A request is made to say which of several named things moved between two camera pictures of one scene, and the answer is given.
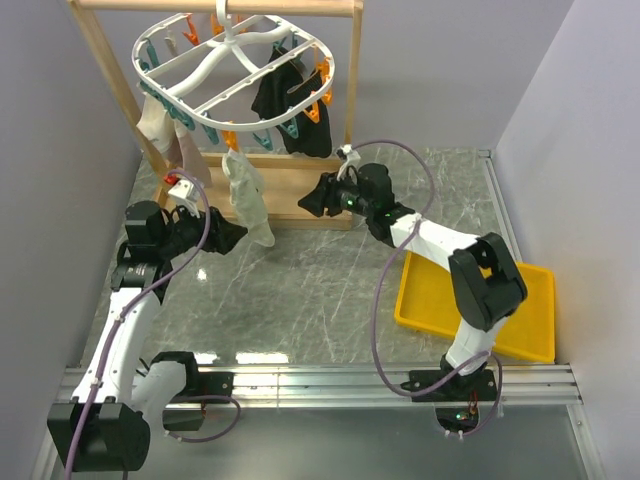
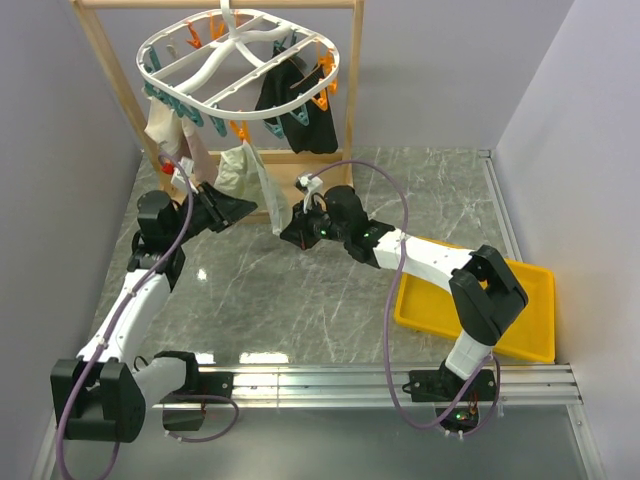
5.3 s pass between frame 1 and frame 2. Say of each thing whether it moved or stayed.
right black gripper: moved
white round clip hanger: stayed
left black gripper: moved
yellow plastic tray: stayed
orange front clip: moved
